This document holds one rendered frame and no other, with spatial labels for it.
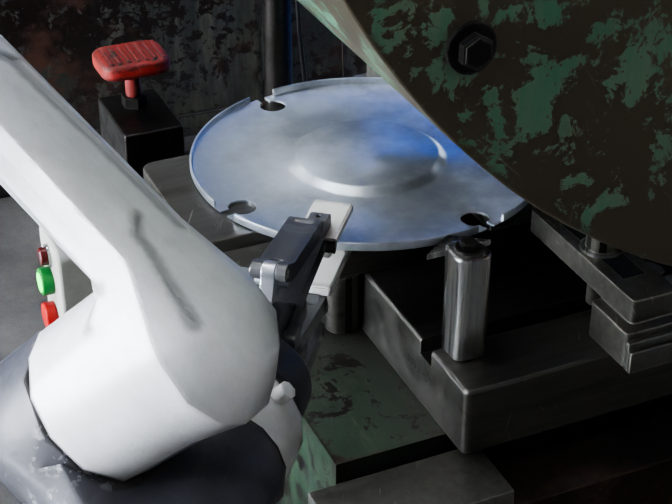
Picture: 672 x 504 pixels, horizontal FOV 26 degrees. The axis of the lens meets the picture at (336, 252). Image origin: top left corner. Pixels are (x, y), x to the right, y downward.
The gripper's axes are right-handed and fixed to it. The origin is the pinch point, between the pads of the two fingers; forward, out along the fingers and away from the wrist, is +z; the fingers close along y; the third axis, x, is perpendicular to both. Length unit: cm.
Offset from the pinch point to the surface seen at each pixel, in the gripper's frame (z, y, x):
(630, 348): 0.5, -5.7, -23.1
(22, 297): 95, -78, 78
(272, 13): 97, -23, 33
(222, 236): -0.3, -0.1, 7.7
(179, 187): 6.0, -0.1, 13.4
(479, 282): -0.8, -0.8, -11.9
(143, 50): 34.7, -2.0, 27.4
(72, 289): 17.0, -19.2, 29.2
